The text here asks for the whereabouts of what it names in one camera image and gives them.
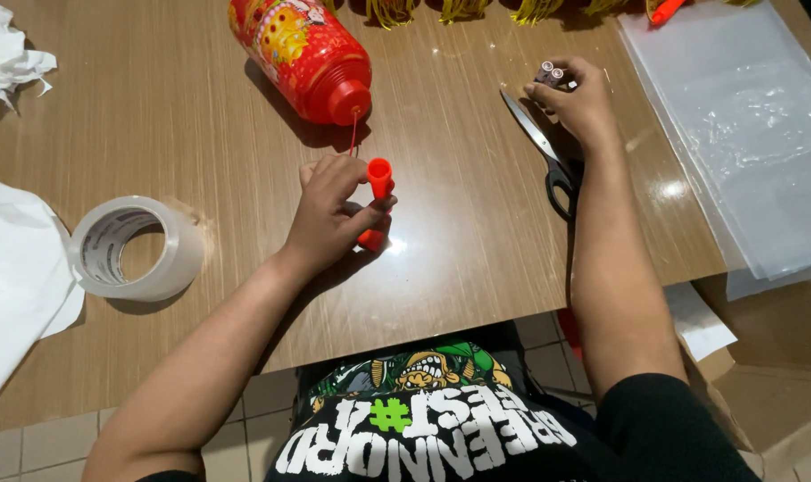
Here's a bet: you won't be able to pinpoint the black-handled scissors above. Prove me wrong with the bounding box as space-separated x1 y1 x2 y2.
499 89 578 222

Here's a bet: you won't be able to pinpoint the person's left hand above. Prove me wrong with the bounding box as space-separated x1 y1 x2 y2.
281 154 398 276

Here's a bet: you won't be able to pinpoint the red object under table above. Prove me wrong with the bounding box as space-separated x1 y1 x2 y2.
555 308 584 360

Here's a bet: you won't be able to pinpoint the clear packing tape roll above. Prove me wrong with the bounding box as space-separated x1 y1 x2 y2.
69 195 206 303

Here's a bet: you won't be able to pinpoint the brown cardboard box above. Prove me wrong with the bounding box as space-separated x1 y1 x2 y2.
673 273 811 482

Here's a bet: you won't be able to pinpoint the red printed plastic lantern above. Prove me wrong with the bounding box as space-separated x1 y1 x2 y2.
228 0 373 127

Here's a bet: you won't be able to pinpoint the orange plastic handle tube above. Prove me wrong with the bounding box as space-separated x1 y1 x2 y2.
356 158 397 253
649 0 687 26

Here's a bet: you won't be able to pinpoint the person's right hand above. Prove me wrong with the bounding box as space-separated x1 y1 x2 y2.
522 55 622 152

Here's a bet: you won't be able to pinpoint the stack of clear plastic bags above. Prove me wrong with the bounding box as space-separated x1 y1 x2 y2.
616 0 811 301

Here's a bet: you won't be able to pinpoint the black printed t-shirt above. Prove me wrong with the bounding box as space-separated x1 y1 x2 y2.
136 321 762 482

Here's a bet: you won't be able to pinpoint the small white paper sheet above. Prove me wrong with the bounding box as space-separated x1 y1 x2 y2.
662 281 739 363

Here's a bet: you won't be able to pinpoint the row of yellow tassels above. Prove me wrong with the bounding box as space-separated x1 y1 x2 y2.
320 0 760 29

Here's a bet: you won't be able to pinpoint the crumpled white tissue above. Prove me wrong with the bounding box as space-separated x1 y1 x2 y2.
0 3 58 112

